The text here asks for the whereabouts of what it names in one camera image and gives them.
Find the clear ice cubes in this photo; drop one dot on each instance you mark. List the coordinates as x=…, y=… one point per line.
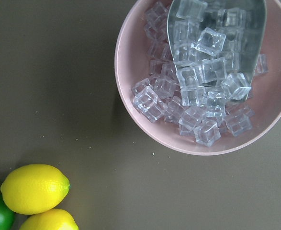
x=158, y=96

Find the steel ice scoop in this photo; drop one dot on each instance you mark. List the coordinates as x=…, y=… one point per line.
x=215, y=45

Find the yellow lemon upper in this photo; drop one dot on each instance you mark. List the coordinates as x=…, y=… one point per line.
x=34, y=188

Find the yellow lemon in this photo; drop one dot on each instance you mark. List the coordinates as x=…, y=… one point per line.
x=54, y=219
x=34, y=188

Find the yellow lemon lower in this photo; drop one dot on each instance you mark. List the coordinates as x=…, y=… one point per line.
x=54, y=219

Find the pink bowl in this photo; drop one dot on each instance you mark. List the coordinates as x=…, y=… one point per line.
x=132, y=66

